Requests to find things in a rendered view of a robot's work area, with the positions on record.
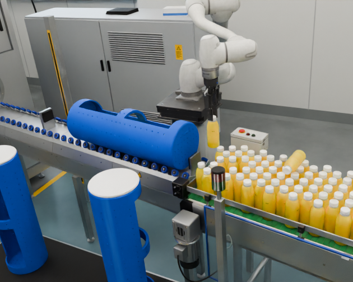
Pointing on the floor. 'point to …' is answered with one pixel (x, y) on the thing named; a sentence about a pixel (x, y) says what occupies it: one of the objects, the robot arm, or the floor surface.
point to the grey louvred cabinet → (115, 57)
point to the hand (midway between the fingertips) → (212, 113)
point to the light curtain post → (50, 23)
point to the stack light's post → (219, 214)
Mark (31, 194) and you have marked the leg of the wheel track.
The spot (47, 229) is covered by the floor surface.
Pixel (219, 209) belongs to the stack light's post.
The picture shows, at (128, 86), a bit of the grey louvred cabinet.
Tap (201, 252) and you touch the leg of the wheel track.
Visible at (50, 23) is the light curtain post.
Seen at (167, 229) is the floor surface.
